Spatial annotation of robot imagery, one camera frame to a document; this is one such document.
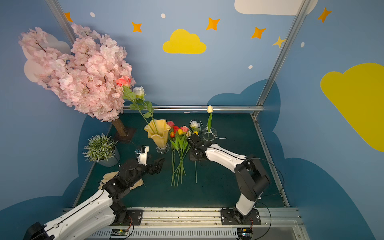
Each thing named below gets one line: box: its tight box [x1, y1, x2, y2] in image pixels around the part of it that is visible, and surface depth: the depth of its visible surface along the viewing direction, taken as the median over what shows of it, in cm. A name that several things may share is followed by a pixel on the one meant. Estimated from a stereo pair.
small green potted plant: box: [83, 133, 120, 167], surface depth 84 cm
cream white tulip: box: [207, 105, 214, 138], surface depth 90 cm
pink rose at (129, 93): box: [116, 75, 151, 127], surface depth 73 cm
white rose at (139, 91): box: [132, 86, 158, 135], surface depth 85 cm
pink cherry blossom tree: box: [18, 24, 133, 137], surface depth 64 cm
